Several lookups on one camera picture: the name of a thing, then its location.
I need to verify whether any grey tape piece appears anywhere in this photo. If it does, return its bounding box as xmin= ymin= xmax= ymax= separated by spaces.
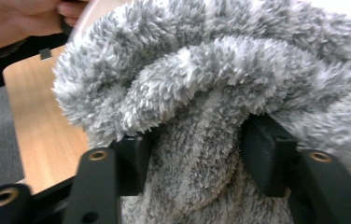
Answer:
xmin=38 ymin=48 xmax=53 ymax=61

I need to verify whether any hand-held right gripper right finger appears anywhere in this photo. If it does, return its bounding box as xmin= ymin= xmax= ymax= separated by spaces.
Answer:
xmin=240 ymin=113 xmax=351 ymax=224

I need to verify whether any grey fluffy cloth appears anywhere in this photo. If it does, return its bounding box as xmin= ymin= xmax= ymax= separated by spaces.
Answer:
xmin=51 ymin=0 xmax=351 ymax=224

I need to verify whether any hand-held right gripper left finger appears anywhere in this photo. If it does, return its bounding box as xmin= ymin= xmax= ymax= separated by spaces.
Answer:
xmin=63 ymin=132 xmax=154 ymax=224

